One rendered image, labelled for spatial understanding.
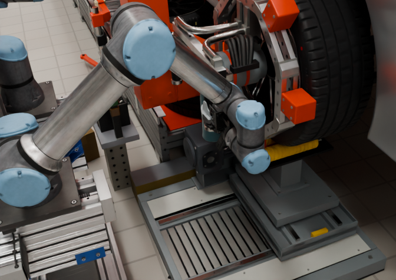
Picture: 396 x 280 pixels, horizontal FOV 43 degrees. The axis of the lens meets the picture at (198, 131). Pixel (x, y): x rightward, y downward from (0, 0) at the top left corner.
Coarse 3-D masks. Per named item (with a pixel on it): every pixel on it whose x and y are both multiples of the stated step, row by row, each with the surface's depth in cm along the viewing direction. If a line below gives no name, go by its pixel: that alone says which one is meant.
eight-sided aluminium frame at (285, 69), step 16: (224, 0) 182; (240, 0) 167; (256, 0) 158; (224, 16) 192; (272, 32) 154; (272, 48) 155; (288, 48) 155; (288, 64) 153; (288, 80) 159; (272, 128) 171; (288, 128) 169
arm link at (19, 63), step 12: (0, 36) 165; (12, 36) 165; (0, 48) 158; (12, 48) 159; (24, 48) 163; (0, 60) 159; (12, 60) 160; (24, 60) 163; (0, 72) 162; (12, 72) 162; (24, 72) 165; (12, 84) 164
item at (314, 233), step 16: (240, 192) 227; (256, 208) 219; (336, 208) 217; (256, 224) 218; (272, 224) 211; (288, 224) 206; (304, 224) 210; (320, 224) 210; (336, 224) 206; (352, 224) 207; (272, 240) 204; (288, 240) 202; (304, 240) 200; (320, 240) 204; (336, 240) 209; (288, 256) 202
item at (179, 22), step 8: (240, 8) 169; (240, 16) 170; (176, 24) 179; (184, 24) 173; (224, 24) 171; (232, 24) 171; (240, 24) 171; (192, 32) 171; (200, 32) 170; (208, 32) 170
